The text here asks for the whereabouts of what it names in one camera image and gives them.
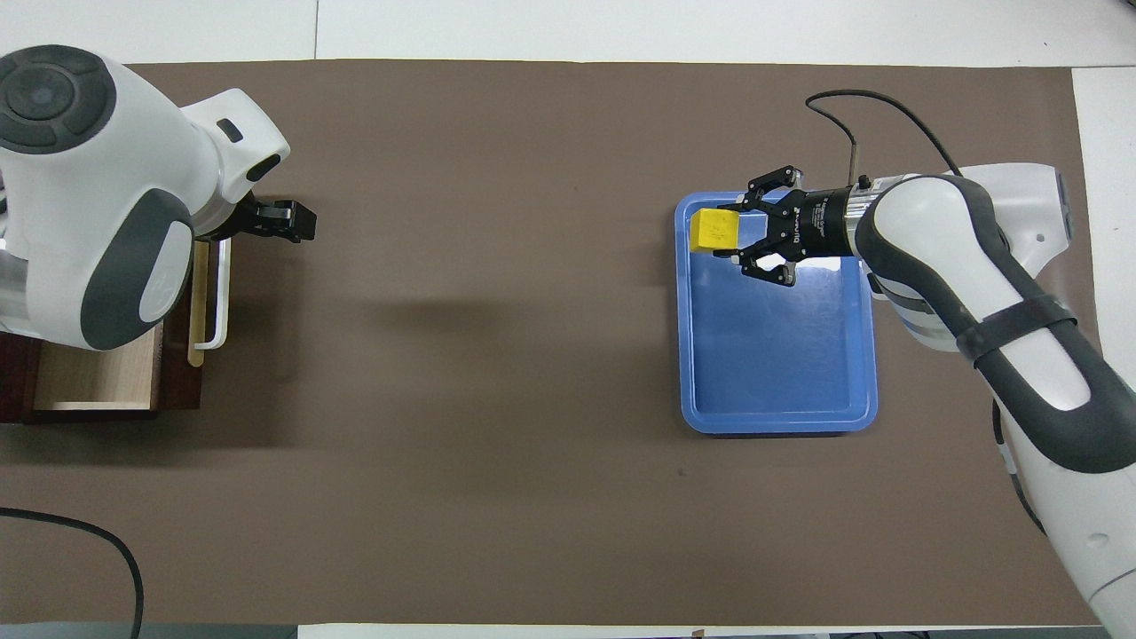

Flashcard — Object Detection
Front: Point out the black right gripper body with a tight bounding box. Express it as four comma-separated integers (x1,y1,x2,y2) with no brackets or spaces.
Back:
769,185,855,261

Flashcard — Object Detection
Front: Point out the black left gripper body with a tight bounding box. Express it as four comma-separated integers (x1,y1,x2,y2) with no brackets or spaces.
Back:
222,197,269,242

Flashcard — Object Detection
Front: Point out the yellow cube block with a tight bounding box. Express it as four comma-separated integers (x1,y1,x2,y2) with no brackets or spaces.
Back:
690,208,741,255

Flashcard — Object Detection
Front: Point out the white drawer handle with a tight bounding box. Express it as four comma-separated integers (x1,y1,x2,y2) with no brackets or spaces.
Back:
197,236,233,352

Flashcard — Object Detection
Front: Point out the dark wooden drawer cabinet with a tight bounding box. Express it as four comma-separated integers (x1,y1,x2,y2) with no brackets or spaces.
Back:
22,238,210,423

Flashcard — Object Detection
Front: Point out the blue plastic tray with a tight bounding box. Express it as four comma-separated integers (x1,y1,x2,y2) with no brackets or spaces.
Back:
673,189,880,436

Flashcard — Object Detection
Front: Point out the brown table mat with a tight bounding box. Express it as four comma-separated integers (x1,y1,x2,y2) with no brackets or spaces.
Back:
0,59,1121,627

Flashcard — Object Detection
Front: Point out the black velcro cable strap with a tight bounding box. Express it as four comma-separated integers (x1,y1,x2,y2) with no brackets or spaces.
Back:
956,296,1080,367

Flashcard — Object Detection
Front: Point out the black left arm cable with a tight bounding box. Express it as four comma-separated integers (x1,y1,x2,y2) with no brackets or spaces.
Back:
0,507,146,639

